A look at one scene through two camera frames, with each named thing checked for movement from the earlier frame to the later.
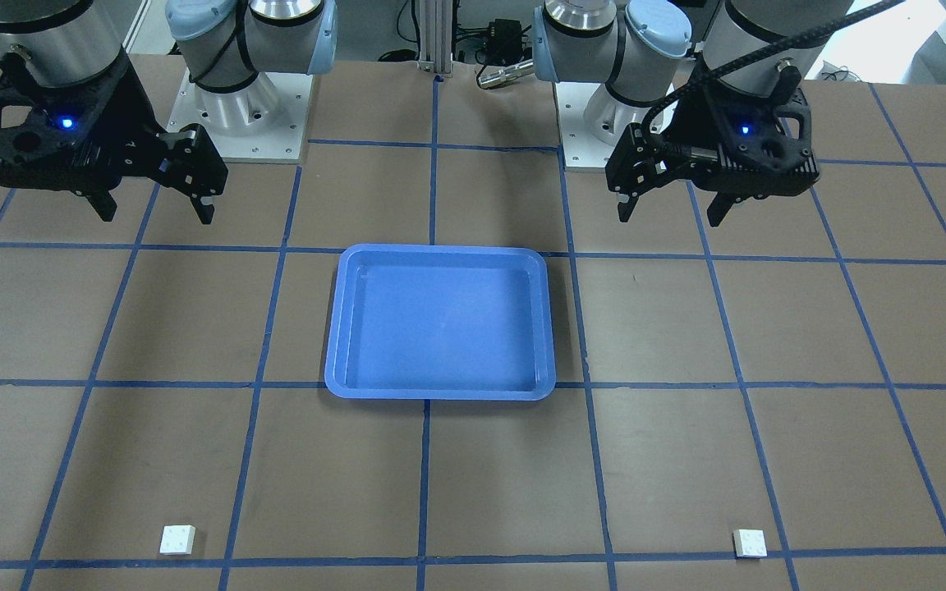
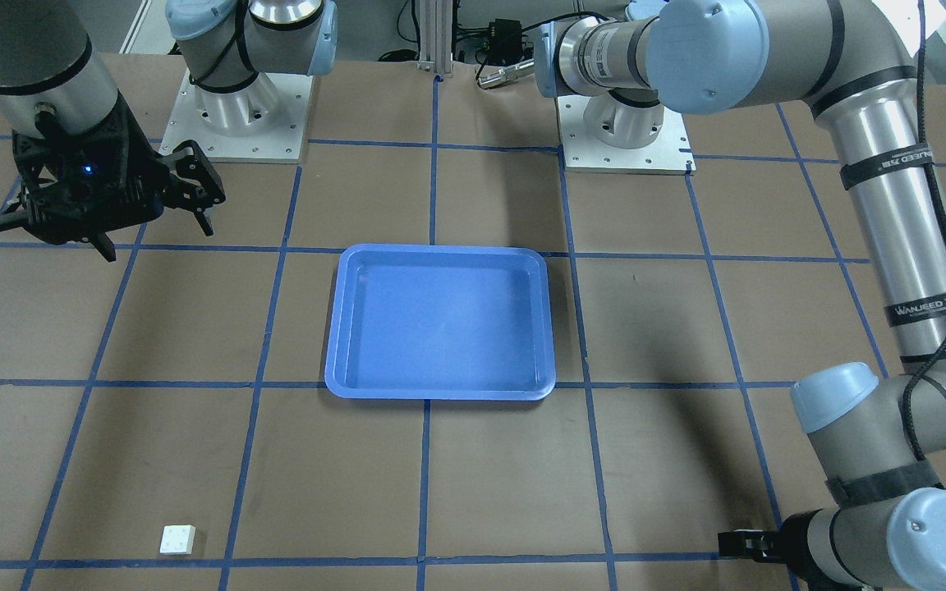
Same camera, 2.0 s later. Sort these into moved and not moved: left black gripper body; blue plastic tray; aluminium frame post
Moved: left black gripper body
Not moved: blue plastic tray; aluminium frame post
